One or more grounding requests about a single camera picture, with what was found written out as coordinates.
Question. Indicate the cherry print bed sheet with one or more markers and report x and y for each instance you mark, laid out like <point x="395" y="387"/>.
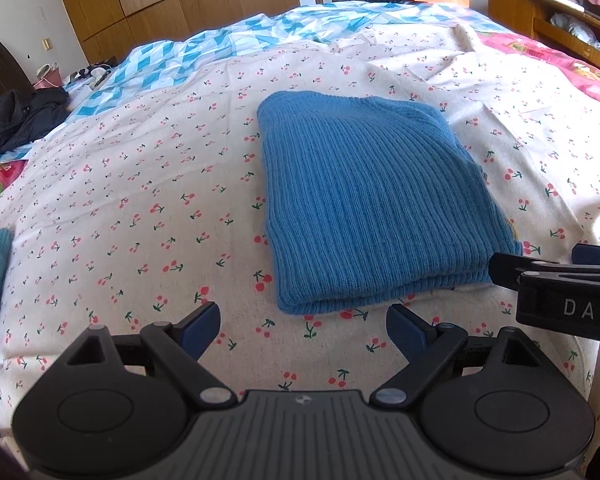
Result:
<point x="130" y="185"/>

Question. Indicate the blue white checked quilt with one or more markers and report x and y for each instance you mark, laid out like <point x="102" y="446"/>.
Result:
<point x="180" y="55"/>

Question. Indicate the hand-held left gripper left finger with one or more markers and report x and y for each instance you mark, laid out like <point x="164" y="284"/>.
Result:
<point x="202" y="327"/>

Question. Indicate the white plastic bag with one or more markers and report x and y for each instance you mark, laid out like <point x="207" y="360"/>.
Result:
<point x="575" y="27"/>

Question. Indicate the dark brown wooden board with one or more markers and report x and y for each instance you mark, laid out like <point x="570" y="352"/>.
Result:
<point x="0" y="65"/>

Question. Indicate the wooden headboard shelf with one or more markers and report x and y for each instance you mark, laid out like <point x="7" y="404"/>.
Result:
<point x="515" y="10"/>

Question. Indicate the blue ribbed knit sweater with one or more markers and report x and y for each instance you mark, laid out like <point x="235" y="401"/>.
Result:
<point x="370" y="195"/>

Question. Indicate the pink cartoon print sheet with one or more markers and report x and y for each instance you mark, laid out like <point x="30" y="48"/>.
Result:
<point x="555" y="60"/>

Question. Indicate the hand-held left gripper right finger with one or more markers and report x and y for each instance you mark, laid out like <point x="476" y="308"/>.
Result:
<point x="405" y="330"/>

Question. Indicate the dark navy jacket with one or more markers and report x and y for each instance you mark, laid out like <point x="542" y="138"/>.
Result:
<point x="15" y="120"/>

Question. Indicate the pink basket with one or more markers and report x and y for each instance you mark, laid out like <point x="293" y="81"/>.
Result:
<point x="47" y="77"/>

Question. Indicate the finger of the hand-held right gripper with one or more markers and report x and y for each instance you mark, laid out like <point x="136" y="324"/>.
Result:
<point x="597" y="255"/>
<point x="505" y="267"/>

